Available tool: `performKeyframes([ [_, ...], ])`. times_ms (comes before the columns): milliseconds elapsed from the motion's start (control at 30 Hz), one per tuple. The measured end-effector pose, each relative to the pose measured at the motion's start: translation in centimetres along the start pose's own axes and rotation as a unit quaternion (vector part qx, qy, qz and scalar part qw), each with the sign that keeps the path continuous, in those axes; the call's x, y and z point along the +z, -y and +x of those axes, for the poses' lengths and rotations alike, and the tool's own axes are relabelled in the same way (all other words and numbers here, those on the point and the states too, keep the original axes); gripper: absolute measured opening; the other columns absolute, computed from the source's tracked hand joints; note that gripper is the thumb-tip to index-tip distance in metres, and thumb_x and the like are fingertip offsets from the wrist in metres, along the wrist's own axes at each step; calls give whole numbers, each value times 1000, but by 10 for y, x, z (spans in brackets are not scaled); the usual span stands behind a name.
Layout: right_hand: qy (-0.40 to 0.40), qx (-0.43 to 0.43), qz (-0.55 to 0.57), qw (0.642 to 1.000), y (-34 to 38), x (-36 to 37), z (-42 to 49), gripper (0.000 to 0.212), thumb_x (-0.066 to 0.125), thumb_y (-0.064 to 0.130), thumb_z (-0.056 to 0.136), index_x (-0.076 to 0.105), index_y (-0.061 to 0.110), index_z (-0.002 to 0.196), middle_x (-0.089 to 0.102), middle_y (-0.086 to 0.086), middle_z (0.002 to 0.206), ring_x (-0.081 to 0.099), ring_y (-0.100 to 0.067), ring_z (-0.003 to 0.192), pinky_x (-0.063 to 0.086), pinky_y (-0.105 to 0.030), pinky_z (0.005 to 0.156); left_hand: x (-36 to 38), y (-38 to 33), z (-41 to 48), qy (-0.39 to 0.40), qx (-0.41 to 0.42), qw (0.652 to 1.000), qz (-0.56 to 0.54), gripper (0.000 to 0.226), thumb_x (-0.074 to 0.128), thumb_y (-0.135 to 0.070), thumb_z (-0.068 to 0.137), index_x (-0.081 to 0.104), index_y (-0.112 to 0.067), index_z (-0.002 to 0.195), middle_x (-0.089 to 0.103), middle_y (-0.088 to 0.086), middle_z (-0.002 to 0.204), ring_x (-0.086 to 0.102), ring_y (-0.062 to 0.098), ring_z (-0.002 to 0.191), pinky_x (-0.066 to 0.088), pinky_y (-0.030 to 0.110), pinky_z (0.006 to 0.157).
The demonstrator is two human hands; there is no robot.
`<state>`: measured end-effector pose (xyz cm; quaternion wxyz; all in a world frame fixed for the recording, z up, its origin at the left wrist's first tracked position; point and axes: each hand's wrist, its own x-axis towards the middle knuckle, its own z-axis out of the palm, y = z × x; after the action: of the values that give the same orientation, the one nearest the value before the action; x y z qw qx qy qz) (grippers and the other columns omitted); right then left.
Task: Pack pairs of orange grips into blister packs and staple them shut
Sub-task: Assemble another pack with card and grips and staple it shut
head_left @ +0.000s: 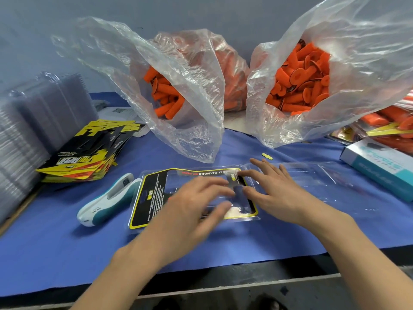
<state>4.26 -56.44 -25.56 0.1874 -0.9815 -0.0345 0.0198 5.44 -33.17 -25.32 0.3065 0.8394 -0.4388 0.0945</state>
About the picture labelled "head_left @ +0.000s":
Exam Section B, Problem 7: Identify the person's left hand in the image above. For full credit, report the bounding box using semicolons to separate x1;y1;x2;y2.
119;176;236;267

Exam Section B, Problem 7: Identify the person's right hand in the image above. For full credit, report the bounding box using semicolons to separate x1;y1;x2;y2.
239;158;353;230

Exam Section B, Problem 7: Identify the yellow black backing card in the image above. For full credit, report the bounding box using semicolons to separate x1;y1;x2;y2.
128;166;259;230

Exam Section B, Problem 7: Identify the teal hand stapler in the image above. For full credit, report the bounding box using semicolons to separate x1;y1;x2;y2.
77;173;143;227

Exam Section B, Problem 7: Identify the stack of clear blister shells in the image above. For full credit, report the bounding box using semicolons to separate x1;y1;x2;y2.
0;73;98;223

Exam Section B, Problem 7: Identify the person's right forearm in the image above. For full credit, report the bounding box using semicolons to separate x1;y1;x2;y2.
319;213;413;310

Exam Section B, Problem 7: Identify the person's left foot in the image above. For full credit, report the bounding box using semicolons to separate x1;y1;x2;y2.
154;297;183;310

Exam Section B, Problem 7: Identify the person's foot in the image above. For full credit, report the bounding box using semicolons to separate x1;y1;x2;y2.
248;294;289;310
154;297;183;310

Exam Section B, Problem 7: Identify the person's right foot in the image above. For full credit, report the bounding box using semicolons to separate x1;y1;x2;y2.
248;294;289;310

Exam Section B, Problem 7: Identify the teal white cardboard box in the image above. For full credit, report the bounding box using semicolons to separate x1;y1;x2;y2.
340;137;413;203

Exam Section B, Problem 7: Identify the stack of yellow black cards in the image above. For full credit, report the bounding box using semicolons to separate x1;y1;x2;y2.
37;119;144;183

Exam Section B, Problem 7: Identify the white printed paper sheet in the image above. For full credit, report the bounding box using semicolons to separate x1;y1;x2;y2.
97;106;151;137

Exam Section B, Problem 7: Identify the large clear plastic bag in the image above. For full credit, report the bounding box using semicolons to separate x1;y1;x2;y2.
247;0;413;149

